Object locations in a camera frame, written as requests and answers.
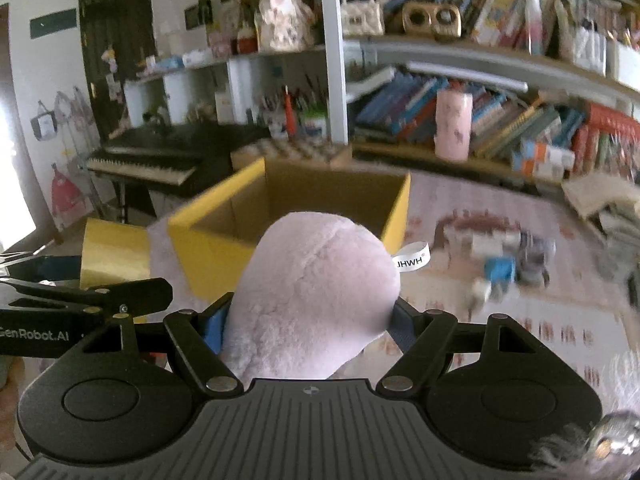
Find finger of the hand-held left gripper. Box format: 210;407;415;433
0;252;83;287
0;277;174;328

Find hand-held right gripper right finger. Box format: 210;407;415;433
377;297;546;398

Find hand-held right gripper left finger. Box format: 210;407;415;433
75;292;246;396

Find yellow cardboard box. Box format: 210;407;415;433
80;157;412;306

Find pink plush toy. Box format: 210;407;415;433
222;211;403;381

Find small blue box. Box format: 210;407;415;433
484;256;517;287

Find white charger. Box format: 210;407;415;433
442;225;522;261

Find pink cartoon desk mat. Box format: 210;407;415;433
345;172;640;411

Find black piano keyboard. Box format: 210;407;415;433
85;122;271;191

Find orange white box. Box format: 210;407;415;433
511;157;566;183
520;141;576;170

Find pink patterned cylinder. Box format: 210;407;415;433
434;89;474;162

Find row of leaning books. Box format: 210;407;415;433
350;67;640;183

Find black door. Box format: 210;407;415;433
77;0;156;141

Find pen holder with pens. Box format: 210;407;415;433
260;85;331;141

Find pile of notebooks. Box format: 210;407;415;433
562;170;640;281

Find white light bar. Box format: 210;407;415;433
405;61;530;92

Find white bookshelf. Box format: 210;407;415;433
225;0;640;198

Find gold speaker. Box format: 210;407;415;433
401;2;462;41

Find wrapped plush doll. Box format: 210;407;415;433
257;0;316;52

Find beige handbag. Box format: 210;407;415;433
340;0;386;37

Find row of upright books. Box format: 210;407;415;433
375;0;640;63

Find wall drawings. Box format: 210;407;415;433
27;85;108;233

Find grey fluffy keychain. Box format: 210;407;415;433
530;350;640;478

